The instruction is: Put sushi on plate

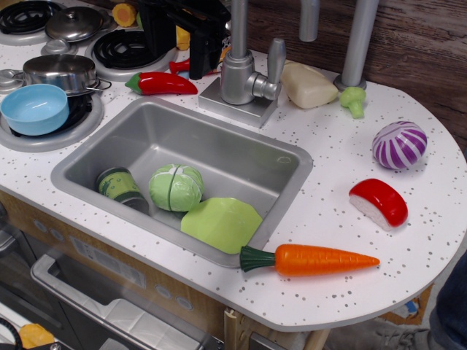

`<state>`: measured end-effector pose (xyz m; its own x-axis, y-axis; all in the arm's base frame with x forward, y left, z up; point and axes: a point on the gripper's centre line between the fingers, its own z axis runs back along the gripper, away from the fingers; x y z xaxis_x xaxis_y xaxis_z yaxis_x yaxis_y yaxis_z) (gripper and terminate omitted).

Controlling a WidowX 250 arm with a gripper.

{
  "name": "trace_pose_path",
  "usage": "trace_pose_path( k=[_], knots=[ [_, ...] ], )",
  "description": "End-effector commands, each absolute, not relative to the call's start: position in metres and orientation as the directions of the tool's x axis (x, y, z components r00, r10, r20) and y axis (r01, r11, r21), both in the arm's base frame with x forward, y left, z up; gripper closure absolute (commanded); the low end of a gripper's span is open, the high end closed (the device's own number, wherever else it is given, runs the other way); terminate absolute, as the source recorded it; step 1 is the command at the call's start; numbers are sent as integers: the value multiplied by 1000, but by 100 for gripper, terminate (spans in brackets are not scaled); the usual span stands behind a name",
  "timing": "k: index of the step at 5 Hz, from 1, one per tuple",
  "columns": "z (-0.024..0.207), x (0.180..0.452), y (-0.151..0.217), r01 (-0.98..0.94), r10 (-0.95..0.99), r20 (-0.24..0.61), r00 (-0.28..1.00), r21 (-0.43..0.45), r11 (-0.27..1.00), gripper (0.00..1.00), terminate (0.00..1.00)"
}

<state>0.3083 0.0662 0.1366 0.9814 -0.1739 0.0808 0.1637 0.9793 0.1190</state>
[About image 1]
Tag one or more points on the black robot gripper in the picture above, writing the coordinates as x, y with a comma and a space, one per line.
204, 20

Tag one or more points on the light green toy plate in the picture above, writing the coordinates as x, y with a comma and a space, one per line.
226, 224

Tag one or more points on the red and white toy sushi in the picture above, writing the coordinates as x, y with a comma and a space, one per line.
380, 203

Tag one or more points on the yellow toy food piece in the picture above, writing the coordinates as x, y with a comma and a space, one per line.
183, 39

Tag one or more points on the silver toy faucet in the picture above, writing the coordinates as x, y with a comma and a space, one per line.
241, 93

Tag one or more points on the red toy chili pepper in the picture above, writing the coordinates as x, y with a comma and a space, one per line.
155, 83

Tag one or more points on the black coil burner back right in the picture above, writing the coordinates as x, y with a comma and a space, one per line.
120, 54

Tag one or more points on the black coil burner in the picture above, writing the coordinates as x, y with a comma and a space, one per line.
24, 23
120, 54

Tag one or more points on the grey faucet spout end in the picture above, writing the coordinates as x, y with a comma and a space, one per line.
309, 20

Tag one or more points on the grey metal sink basin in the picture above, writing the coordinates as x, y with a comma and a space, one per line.
234, 163

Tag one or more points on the steel pot lid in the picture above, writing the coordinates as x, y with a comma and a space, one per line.
75, 24

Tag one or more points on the green toy cabbage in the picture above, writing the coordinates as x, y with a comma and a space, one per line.
176, 187

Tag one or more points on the grey stove knob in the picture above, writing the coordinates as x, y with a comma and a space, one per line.
58, 47

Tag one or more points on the small green toy broccoli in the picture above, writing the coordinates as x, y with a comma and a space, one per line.
352, 98

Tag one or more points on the grey support pole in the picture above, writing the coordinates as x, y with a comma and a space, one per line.
357, 48

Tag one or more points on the green toy can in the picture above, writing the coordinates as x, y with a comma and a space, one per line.
118, 184

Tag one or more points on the black coil burner back left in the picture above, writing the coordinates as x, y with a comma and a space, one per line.
24, 23

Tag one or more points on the blue plastic bowl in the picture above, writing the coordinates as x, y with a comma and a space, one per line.
36, 110

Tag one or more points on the purple striped toy onion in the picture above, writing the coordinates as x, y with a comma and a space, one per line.
399, 145

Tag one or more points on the orange toy carrot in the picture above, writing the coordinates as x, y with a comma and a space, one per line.
300, 260

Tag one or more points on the yellow toy on floor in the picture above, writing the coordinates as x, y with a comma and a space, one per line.
34, 335

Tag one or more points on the steel pot with handles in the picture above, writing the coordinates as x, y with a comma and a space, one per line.
75, 74

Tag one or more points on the silver oven door handle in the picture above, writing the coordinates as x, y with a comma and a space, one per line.
106, 315

